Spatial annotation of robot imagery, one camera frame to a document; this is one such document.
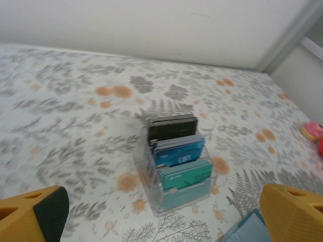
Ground aluminium frame bar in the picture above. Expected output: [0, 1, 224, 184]
[256, 0, 323, 74]

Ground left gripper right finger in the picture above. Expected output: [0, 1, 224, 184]
[259, 183, 323, 242]

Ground blue card box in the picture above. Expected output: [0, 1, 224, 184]
[134, 112, 219, 218]

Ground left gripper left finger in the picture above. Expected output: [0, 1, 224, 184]
[0, 186, 70, 242]

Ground blue card holder wallet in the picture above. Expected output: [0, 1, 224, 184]
[219, 208, 271, 242]

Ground blue credit card stack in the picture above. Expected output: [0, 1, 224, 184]
[150, 134, 206, 169]

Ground red plush toy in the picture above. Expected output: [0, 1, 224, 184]
[300, 120, 323, 159]

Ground black credit card stack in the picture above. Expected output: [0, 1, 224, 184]
[147, 113, 199, 147]

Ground teal credit card stack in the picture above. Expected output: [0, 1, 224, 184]
[157, 158, 214, 196]

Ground floral tablecloth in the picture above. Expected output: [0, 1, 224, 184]
[0, 42, 323, 242]

